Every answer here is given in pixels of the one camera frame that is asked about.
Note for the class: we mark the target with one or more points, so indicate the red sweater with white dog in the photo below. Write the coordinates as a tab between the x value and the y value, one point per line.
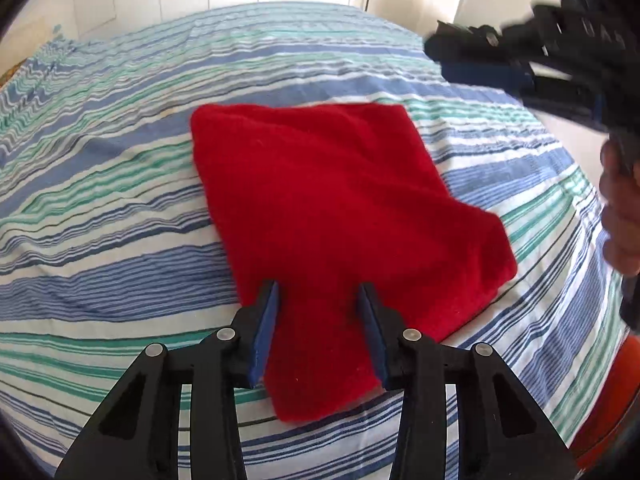
340	230

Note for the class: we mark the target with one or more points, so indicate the orange patterned mattress cover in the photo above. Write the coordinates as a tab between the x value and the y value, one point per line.
12	74

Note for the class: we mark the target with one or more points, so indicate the person's right hand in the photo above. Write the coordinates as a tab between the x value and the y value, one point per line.
622	220

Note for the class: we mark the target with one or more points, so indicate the orange fuzzy rug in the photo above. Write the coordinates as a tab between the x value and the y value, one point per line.
607	410

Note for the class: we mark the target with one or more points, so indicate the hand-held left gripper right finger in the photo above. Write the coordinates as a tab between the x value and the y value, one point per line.
374	330

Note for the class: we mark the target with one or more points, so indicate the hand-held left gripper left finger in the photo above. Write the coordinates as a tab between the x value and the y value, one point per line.
261	330

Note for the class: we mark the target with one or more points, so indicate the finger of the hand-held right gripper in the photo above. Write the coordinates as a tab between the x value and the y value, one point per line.
490	75
465	40

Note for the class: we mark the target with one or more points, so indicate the blue green striped bed sheet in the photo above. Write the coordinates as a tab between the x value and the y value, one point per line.
100	200

